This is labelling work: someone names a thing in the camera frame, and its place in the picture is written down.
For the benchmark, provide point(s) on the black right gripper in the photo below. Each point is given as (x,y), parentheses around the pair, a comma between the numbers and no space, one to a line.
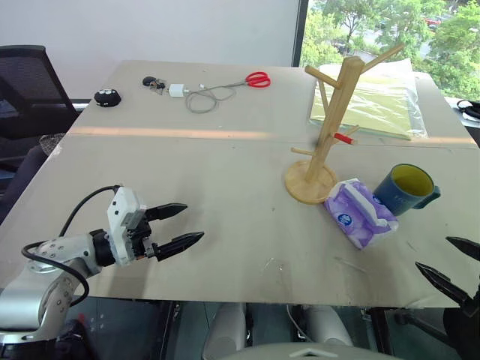
(474,298)

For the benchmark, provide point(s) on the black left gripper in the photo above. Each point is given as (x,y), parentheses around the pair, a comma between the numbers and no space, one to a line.
(142,240)

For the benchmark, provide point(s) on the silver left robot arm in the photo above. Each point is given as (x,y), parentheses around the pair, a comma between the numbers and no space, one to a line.
(26,288)

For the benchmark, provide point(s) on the blue mug yellow inside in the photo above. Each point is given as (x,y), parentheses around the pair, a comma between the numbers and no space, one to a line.
(397,197)

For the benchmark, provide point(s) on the wooden mug tree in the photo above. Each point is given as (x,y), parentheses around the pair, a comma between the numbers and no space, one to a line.
(322,150)

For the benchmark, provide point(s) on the purple tissue pack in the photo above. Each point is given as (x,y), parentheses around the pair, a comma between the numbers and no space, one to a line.
(356,219)

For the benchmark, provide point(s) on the white charger block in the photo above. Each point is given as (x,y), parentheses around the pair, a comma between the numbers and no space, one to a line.
(176,90)

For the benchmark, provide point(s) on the black round device white buttons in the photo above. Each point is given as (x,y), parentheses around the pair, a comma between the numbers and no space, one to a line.
(107,98)

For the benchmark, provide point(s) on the black key bundle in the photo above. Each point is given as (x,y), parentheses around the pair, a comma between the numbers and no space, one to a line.
(152,81)

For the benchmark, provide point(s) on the red tape marker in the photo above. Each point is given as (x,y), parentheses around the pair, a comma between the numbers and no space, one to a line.
(344,138)

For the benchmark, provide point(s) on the grey robot torso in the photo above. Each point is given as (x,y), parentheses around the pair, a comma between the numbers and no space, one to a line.
(307,353)

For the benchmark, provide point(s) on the plastic wrapped yellow board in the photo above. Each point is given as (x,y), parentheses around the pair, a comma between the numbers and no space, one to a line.
(378,105)

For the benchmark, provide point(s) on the black mesh office chair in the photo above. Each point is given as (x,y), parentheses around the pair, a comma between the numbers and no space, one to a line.
(26,97)

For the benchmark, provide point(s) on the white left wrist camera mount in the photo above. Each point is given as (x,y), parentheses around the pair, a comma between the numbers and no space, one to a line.
(119,210)

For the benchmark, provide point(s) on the dark window frame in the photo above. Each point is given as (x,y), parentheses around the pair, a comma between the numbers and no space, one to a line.
(300,32)

